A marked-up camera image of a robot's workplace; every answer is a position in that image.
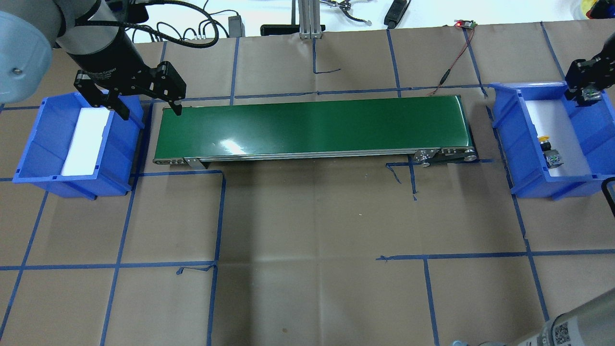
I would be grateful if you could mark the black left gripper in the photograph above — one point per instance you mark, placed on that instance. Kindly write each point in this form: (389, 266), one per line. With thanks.
(114, 61)

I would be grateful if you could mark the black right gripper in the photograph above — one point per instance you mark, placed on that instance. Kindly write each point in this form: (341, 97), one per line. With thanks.
(583, 77)

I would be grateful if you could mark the yellow push button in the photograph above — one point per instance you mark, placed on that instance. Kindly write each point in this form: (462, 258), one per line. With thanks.
(552, 157)

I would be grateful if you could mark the red push button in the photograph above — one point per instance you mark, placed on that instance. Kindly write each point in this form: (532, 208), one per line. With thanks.
(588, 96)

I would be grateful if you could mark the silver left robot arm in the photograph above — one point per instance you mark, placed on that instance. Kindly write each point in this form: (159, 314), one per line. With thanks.
(31, 28)

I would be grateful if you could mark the blue bin with buttons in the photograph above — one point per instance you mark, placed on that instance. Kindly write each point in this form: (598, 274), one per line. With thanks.
(48, 143)

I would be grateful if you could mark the blue empty bin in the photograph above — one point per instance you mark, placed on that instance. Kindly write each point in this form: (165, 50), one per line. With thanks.
(594, 127)

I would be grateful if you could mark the white foam pad target bin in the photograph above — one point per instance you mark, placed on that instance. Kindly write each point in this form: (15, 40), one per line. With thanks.
(550, 119)

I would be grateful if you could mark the black power adapter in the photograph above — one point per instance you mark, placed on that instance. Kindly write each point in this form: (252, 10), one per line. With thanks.
(236, 26)

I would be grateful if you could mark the green conveyor belt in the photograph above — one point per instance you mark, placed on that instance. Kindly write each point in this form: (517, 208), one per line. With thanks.
(431, 129)

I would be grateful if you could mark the aluminium frame post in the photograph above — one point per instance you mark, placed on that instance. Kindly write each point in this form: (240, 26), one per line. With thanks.
(309, 19)

